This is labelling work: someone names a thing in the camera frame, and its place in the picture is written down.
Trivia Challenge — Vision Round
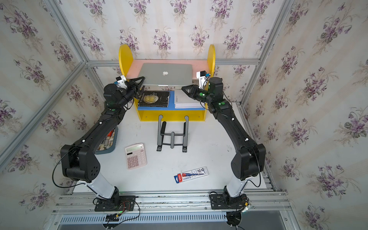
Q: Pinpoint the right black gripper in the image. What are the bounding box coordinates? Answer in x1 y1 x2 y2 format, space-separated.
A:
181 84 214 104

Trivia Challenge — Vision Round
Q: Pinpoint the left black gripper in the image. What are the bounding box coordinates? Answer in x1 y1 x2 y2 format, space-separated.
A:
118 77 148 109

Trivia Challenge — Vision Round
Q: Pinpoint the silver laptop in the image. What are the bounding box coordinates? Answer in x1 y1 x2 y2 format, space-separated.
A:
138 63 193 86

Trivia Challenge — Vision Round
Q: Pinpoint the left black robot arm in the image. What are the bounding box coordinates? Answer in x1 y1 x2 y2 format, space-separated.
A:
58 76 145 206

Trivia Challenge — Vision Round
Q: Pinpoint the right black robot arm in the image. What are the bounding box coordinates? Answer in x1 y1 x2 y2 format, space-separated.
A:
182 77 266 202

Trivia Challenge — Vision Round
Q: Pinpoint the grey laptop stand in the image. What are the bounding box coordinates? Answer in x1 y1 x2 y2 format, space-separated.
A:
156 115 189 153

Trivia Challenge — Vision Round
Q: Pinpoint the yellow pink shelf unit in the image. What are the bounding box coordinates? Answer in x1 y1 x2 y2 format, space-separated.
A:
118 44 216 122

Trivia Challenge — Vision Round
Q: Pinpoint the black book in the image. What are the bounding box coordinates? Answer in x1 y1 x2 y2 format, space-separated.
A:
138 91 170 107

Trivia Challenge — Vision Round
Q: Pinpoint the teal tray of stationery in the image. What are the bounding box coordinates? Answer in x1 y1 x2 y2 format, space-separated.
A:
95 127 118 155

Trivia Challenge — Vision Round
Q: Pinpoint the pink calculator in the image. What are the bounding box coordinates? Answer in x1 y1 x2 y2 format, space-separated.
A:
125 143 147 170

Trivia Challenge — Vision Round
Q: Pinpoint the blue red packaged tool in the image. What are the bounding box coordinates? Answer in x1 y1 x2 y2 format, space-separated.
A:
174 167 209 184

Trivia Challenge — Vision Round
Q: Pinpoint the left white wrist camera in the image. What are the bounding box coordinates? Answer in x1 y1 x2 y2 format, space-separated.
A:
114 75 127 89

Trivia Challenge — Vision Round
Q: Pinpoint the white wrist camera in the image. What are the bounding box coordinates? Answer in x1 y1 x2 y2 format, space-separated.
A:
196 71 209 84
114 75 127 89

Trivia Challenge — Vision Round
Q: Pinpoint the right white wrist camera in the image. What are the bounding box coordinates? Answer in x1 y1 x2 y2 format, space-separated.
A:
196 71 209 84

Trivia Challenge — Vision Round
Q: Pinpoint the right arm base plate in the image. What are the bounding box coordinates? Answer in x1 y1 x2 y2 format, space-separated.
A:
209 191 249 210

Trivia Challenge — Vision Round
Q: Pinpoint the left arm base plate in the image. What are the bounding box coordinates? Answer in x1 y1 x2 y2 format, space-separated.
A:
94 195 136 212

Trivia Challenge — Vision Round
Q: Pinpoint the aluminium front rail frame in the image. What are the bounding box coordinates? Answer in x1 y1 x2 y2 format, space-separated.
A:
46 190 300 230

